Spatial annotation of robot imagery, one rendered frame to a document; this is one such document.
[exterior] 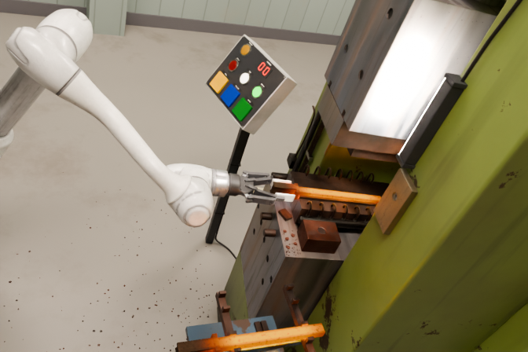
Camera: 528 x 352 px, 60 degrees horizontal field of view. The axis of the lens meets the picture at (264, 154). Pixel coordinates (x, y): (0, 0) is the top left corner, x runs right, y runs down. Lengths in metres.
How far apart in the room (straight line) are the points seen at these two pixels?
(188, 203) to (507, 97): 0.82
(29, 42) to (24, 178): 1.62
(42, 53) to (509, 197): 1.19
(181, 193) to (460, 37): 0.84
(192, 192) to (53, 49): 0.54
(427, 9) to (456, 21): 0.09
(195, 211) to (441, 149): 0.66
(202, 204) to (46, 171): 1.76
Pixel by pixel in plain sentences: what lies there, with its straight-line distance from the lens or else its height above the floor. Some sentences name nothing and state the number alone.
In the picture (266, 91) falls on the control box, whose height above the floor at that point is 1.11.
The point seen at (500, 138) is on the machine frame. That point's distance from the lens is 1.06.
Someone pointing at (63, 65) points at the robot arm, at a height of 1.31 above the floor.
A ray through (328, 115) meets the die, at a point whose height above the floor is 1.31.
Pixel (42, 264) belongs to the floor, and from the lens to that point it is 2.52.
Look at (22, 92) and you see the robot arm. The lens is 1.66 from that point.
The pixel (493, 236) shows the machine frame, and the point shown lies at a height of 1.37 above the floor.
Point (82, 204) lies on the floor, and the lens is 2.76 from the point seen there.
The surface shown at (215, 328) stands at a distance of 1.59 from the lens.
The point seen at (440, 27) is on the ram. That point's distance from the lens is 1.23.
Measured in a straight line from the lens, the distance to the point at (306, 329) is 1.34.
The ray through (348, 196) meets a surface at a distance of 1.68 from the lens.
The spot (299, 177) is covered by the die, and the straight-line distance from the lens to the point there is 1.70.
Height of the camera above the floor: 2.03
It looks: 37 degrees down
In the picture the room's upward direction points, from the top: 20 degrees clockwise
